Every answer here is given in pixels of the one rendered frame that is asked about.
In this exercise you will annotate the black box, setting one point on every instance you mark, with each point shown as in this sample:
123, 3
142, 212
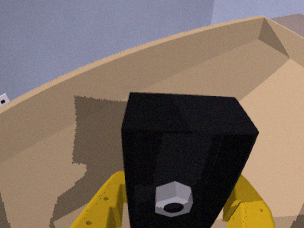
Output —
209, 163

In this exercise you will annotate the tan shallow tray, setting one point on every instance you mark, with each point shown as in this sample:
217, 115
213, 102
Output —
60, 142

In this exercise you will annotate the white hex nut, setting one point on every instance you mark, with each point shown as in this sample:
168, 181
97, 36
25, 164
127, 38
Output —
173, 199

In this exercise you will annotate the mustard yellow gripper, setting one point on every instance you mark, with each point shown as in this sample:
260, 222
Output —
244, 208

